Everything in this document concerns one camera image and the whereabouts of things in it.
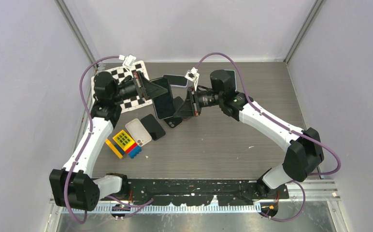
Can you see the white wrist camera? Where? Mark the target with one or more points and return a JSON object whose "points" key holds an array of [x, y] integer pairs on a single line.
{"points": [[193, 76], [127, 61]]}

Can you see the black phone purple edge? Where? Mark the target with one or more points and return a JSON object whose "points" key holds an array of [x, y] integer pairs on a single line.
{"points": [[163, 104]]}

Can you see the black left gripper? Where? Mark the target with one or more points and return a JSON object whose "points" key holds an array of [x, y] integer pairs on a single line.
{"points": [[146, 88]]}

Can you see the black phone case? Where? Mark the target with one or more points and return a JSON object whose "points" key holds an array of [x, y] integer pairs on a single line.
{"points": [[173, 122]]}

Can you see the yellow red blue block house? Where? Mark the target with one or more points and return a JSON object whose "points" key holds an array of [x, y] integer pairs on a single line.
{"points": [[127, 144]]}

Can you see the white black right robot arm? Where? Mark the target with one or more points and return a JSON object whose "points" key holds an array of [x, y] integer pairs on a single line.
{"points": [[302, 154]]}

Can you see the aluminium frame rail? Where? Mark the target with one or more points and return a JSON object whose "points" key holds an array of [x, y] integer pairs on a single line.
{"points": [[308, 191]]}

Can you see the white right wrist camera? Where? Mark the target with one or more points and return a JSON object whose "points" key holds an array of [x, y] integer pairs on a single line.
{"points": [[193, 76]]}

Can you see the beige phone case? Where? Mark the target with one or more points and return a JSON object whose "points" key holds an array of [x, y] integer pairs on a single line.
{"points": [[138, 132]]}

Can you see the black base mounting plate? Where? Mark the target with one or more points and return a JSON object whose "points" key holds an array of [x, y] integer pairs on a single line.
{"points": [[197, 192]]}

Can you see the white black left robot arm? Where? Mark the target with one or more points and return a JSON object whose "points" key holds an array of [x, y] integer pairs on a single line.
{"points": [[87, 150]]}

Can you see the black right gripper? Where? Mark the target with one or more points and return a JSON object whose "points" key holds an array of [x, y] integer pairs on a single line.
{"points": [[187, 109]]}

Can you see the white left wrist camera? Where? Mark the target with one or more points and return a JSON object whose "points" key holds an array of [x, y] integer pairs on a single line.
{"points": [[127, 61]]}

